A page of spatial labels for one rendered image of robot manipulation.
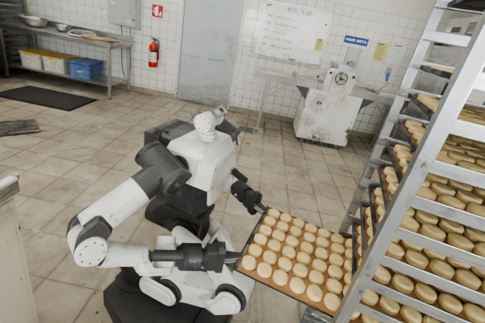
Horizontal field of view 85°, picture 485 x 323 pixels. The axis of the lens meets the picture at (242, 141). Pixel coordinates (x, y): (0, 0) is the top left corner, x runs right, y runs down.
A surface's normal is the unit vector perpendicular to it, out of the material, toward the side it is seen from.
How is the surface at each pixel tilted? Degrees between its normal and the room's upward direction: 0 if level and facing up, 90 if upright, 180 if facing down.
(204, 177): 85
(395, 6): 90
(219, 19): 90
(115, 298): 0
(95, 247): 76
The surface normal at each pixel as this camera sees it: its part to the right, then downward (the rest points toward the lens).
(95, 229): 0.66, 0.18
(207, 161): 0.62, -0.07
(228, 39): -0.10, 0.38
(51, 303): 0.18, -0.90
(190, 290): -0.37, 0.31
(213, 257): 0.13, 0.42
